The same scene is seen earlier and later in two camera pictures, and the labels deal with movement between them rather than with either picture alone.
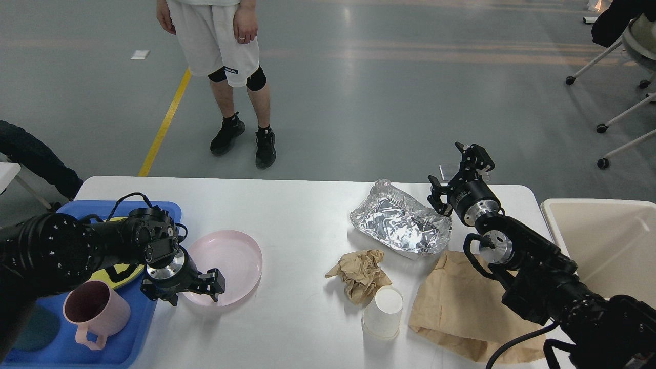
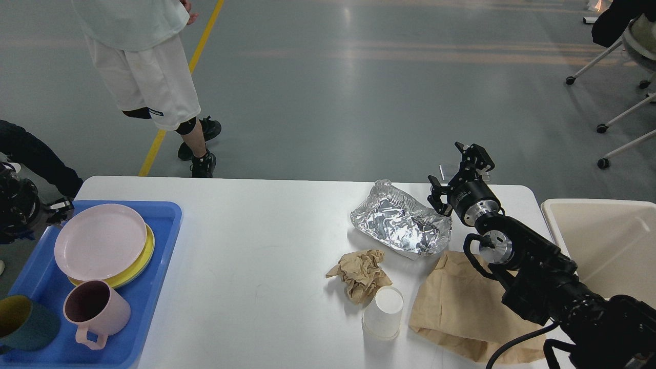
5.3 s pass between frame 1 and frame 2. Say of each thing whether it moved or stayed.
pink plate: moved
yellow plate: stayed
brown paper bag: stayed
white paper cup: stayed
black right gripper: stayed
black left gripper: moved
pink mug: stayed
